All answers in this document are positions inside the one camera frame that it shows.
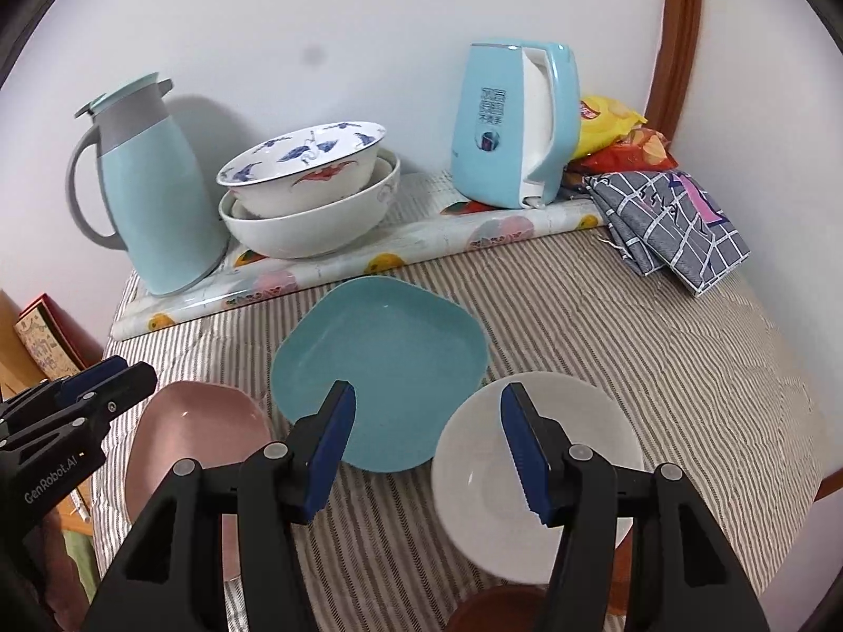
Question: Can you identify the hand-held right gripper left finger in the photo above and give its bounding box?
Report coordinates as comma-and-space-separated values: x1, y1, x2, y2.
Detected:
79, 380, 358, 632

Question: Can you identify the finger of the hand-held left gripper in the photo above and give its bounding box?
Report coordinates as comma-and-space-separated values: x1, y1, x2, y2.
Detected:
0, 355, 129, 422
0, 363, 159, 452

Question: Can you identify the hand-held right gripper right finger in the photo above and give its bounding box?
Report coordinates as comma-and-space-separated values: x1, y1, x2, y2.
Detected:
499, 382, 771, 632

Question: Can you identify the pink square plate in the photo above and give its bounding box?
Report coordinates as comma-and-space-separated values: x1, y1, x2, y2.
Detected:
124, 380, 274, 584

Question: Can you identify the light blue square plate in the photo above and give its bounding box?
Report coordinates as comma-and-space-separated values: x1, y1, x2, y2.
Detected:
270, 275, 489, 473

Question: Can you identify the brown bowl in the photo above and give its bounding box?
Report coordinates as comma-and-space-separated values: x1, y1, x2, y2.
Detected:
448, 585, 554, 632

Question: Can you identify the red framed box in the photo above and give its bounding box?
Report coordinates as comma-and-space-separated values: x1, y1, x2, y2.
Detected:
16, 291, 90, 376

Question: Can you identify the green cloth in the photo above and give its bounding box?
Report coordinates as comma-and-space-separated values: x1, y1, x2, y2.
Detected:
62, 527, 100, 607

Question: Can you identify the striped tablecloth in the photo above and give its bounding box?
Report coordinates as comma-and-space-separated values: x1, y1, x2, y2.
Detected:
92, 227, 814, 632

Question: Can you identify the light blue thermos jug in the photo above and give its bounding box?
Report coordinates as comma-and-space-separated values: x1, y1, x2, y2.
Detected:
66, 72, 230, 297

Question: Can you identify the large white bowl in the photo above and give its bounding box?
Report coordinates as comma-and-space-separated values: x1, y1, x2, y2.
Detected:
219, 154, 401, 260

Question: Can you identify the fruit printed table mat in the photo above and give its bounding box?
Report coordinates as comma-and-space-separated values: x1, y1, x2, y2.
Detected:
109, 171, 602, 341

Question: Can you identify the crane patterned porcelain bowl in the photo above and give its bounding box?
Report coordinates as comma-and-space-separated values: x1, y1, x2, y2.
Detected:
216, 120, 388, 220

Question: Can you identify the grey checked cloth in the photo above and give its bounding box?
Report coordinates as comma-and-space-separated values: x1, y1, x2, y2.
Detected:
586, 170, 752, 296

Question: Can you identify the medium white bowl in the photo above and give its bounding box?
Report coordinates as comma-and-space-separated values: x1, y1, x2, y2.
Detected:
227, 146, 400, 220

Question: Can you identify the light blue electric kettle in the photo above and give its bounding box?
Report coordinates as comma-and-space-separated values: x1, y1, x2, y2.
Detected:
449, 41, 582, 210

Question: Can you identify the red chip bag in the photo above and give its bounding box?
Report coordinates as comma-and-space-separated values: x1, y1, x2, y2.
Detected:
570, 128, 679, 175

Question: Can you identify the yellow chip bag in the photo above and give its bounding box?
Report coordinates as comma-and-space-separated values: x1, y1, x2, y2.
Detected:
570, 93, 650, 160

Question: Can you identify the wooden door frame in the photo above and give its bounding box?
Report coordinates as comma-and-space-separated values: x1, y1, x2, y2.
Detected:
642, 0, 705, 136

